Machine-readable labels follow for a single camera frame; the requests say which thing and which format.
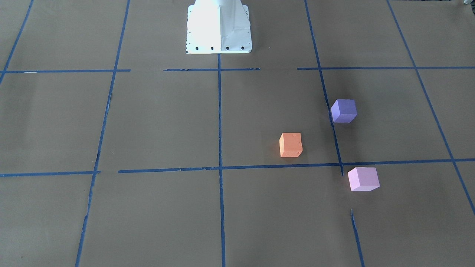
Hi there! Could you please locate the orange foam cube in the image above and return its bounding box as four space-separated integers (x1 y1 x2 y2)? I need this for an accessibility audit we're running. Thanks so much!
279 132 303 158

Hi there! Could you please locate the dark purple foam cube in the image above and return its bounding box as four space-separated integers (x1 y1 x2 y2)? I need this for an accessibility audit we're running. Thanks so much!
330 99 358 123

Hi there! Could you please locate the light pink foam cube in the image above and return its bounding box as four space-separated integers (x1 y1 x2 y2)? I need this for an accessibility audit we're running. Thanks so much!
348 167 380 191

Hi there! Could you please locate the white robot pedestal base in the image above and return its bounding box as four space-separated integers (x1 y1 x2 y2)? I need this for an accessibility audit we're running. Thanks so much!
186 0 253 54

